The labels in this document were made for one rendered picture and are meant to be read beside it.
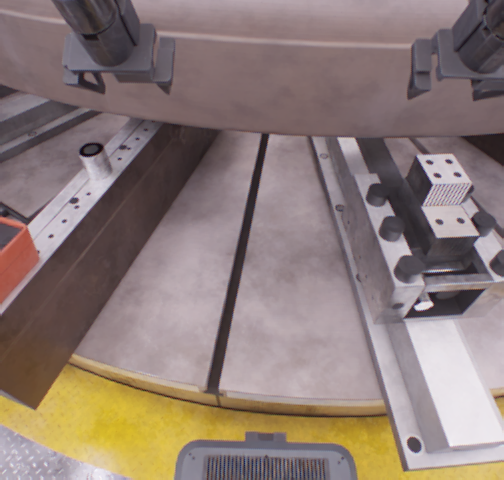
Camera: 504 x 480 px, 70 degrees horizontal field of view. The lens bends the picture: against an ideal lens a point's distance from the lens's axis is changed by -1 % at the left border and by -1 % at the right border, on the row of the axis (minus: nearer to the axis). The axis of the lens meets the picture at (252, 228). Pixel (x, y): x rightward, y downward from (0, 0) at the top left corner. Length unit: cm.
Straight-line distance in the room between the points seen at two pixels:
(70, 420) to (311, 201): 129
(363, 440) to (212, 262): 85
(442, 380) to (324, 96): 83
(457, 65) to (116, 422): 148
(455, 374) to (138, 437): 108
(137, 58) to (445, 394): 106
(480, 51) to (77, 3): 43
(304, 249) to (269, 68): 76
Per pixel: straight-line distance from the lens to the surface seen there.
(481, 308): 128
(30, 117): 227
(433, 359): 121
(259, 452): 124
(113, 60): 50
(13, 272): 106
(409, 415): 124
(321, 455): 125
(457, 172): 114
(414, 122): 114
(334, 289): 140
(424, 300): 114
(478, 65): 53
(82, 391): 167
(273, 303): 134
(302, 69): 99
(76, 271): 123
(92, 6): 44
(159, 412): 156
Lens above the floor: 148
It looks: 50 degrees down
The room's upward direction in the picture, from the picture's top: straight up
